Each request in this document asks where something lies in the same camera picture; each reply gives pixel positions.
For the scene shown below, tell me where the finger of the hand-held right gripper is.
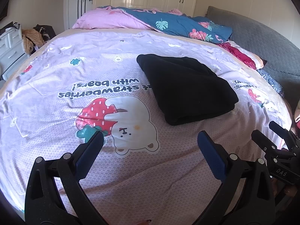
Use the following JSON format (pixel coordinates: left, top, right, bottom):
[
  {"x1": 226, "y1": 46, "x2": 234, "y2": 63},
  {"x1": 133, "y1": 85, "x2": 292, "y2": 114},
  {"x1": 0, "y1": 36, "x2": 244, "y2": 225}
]
[
  {"x1": 251, "y1": 130, "x2": 278, "y2": 155},
  {"x1": 269, "y1": 121, "x2": 300, "y2": 149}
]

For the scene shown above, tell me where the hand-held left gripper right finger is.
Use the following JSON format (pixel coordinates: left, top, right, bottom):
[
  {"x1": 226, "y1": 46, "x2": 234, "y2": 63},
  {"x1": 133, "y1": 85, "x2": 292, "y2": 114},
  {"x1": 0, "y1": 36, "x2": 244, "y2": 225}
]
[{"x1": 197, "y1": 130, "x2": 277, "y2": 225}]

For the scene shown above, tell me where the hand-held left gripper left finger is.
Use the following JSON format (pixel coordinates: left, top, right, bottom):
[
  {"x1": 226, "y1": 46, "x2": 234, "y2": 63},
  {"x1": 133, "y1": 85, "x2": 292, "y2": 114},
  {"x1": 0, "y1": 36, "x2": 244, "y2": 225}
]
[{"x1": 25, "y1": 130, "x2": 105, "y2": 225}]

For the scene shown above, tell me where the black long-sleeve sweater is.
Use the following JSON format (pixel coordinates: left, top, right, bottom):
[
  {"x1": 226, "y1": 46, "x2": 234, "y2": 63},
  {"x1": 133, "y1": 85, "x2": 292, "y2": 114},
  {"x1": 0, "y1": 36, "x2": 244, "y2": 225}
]
[{"x1": 136, "y1": 54, "x2": 239, "y2": 126}]

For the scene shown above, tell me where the beige clothes pile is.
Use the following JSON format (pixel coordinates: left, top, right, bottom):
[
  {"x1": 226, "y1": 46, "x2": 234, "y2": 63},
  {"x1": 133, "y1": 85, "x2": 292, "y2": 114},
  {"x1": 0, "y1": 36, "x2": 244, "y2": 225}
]
[{"x1": 22, "y1": 29, "x2": 45, "y2": 54}]

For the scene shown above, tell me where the blue patterned pillow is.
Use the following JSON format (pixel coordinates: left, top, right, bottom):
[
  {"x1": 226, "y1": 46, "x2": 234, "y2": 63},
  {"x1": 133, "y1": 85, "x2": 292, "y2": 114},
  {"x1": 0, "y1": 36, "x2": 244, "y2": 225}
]
[{"x1": 256, "y1": 68, "x2": 285, "y2": 98}]

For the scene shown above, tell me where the strawberry bear printed bed sheet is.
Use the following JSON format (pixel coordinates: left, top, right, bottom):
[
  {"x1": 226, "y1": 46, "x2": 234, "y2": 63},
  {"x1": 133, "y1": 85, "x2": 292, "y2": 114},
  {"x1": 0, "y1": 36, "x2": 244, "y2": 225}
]
[{"x1": 0, "y1": 28, "x2": 293, "y2": 225}]

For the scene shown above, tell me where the red patterned pillow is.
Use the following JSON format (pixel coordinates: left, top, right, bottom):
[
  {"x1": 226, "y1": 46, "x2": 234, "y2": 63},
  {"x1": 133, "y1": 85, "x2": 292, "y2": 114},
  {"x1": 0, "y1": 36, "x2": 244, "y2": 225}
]
[{"x1": 217, "y1": 41, "x2": 268, "y2": 70}]

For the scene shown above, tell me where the grey quilted headboard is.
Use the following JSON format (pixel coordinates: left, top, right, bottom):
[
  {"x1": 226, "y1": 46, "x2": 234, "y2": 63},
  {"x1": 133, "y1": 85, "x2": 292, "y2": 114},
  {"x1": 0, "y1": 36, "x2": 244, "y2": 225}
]
[{"x1": 206, "y1": 6, "x2": 300, "y2": 92}]

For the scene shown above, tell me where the black bag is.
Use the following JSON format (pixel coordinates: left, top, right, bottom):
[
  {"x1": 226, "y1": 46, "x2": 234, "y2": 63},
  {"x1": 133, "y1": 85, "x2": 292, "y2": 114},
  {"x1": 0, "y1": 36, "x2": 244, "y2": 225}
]
[{"x1": 33, "y1": 24, "x2": 57, "y2": 44}]

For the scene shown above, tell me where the white drawer cabinet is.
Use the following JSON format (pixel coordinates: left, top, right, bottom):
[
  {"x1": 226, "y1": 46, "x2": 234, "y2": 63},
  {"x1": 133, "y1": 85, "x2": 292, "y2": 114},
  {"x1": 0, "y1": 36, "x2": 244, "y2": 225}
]
[{"x1": 0, "y1": 27, "x2": 30, "y2": 80}]

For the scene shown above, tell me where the pink pillow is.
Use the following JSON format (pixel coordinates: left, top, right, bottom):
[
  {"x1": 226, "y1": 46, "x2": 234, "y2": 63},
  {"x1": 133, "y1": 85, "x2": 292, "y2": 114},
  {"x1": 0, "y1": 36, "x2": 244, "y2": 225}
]
[{"x1": 71, "y1": 7, "x2": 155, "y2": 31}]

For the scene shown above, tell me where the blue floral quilt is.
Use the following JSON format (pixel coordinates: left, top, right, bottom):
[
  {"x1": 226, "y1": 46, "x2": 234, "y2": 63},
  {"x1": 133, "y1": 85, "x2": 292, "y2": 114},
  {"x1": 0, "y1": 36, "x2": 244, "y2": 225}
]
[{"x1": 97, "y1": 6, "x2": 233, "y2": 44}]

